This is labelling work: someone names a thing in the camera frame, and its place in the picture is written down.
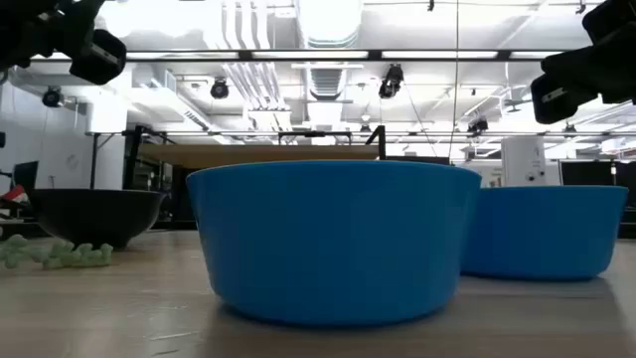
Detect blue plastic mini bowl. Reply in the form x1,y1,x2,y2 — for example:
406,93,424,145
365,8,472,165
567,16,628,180
460,185,629,281
186,159,482,327

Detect black office chair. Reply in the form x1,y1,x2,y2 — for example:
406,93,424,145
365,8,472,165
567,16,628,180
12,160,40,193

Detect red and white item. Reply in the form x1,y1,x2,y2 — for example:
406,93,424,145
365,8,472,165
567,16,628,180
0,184,30,206

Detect green packing peanuts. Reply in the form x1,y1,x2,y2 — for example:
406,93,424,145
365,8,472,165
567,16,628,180
0,233,114,271

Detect white round pillar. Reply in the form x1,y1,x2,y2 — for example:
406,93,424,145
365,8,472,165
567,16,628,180
500,136,548,188

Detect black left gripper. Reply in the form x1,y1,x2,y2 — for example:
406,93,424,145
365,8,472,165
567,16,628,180
0,0,128,86

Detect white wall cabinet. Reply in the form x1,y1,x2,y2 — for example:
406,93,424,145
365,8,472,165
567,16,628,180
84,98,129,135

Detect black metal table frame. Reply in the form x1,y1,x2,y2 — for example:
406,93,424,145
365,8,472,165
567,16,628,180
83,129,126,190

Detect thin hanging wire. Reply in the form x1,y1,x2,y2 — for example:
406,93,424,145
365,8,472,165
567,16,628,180
448,0,461,160

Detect black desk divider panel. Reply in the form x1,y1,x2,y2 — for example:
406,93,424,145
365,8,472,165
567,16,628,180
171,166,201,230

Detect long ceiling light rail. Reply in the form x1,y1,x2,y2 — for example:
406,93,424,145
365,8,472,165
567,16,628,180
29,48,565,63

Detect large black bowl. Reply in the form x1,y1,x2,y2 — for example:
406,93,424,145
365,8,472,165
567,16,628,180
28,187,167,250

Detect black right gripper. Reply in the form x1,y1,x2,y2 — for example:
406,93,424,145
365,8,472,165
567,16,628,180
530,0,636,125

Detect wooden shelf with black frame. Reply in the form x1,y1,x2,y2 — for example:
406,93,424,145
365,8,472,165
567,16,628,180
122,123,390,231

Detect round silver ventilation duct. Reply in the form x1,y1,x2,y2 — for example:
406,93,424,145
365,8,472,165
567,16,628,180
296,0,365,50

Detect dark office partition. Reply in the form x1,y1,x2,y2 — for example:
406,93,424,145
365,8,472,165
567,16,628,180
559,159,636,225

